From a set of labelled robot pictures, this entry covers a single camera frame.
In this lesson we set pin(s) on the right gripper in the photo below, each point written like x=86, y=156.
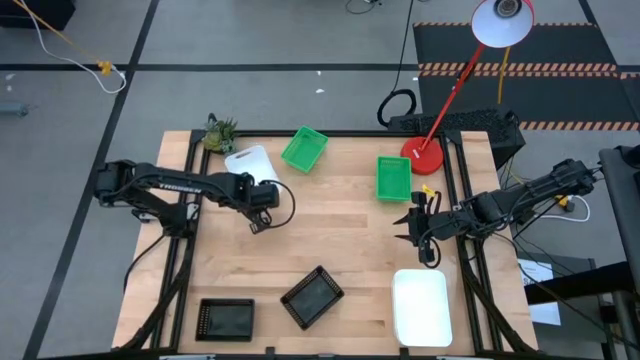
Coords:
x=435, y=225

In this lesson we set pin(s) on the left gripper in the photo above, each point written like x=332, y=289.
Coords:
x=262, y=195

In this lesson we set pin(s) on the green slotted plastic basket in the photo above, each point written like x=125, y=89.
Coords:
x=394, y=179
x=304, y=150

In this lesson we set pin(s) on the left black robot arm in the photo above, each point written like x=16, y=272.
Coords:
x=175, y=182

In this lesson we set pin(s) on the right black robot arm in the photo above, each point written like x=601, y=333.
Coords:
x=525, y=195

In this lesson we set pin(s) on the yellow tag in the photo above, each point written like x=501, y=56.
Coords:
x=429, y=190

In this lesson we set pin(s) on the white cutting board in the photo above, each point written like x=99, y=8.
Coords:
x=247, y=162

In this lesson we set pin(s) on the red desk lamp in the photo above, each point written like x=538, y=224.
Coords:
x=422, y=156

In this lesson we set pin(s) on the white rectangular tray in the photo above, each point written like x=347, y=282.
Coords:
x=422, y=307

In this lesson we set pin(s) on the black slotted plastic basket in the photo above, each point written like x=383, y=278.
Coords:
x=312, y=297
x=225, y=320

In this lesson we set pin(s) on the green succulent plant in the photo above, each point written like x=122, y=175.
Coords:
x=220, y=136

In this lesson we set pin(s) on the black perforated computer case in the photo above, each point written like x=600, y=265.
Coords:
x=480, y=122

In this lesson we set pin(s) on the white paper sheet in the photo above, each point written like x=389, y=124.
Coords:
x=545, y=315

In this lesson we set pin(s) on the black mat hazard stripes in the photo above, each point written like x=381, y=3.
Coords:
x=550, y=95

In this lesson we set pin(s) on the grey cylinder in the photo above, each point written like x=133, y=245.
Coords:
x=14, y=109

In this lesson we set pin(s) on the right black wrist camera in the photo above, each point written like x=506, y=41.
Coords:
x=429, y=254

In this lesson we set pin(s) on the black aluminium table frame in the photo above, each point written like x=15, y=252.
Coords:
x=350, y=133

